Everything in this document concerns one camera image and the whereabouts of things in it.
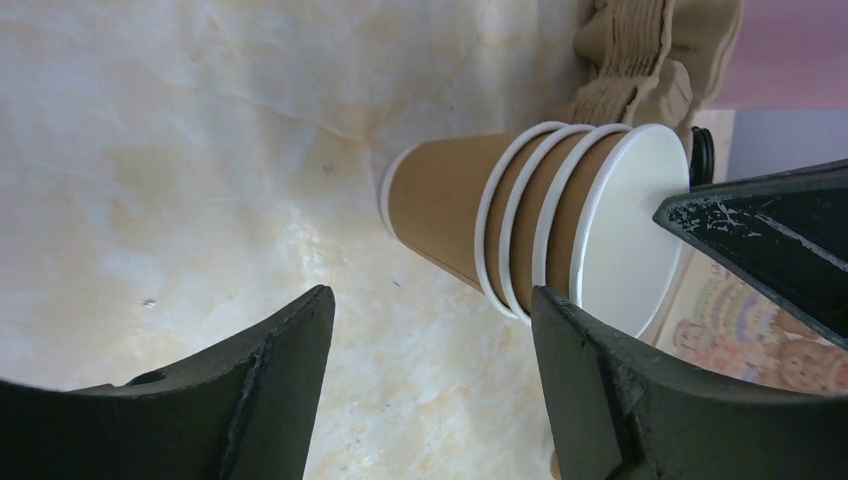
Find black lid stack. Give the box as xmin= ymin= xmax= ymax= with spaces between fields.
xmin=689 ymin=126 xmax=715 ymax=187

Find stack of paper cups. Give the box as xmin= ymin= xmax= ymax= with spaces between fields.
xmin=379 ymin=121 xmax=689 ymax=337

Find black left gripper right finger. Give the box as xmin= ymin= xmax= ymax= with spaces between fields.
xmin=531 ymin=287 xmax=847 ymax=479

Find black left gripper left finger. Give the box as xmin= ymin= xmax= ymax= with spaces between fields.
xmin=1 ymin=285 xmax=335 ymax=479

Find brown pulp cup carrier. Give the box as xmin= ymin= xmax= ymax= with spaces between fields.
xmin=552 ymin=0 xmax=744 ymax=138

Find pink straw holder cup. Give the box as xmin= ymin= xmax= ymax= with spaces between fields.
xmin=712 ymin=0 xmax=847 ymax=110

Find paper takeout bag orange handles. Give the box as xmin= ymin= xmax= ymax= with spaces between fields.
xmin=655 ymin=252 xmax=847 ymax=395

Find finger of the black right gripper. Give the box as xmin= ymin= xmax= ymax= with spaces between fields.
xmin=653 ymin=160 xmax=847 ymax=348

